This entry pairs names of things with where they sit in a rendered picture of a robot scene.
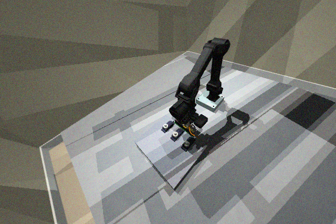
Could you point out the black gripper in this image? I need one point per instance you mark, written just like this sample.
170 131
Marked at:
198 120

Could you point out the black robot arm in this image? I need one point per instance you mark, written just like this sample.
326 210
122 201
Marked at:
214 49

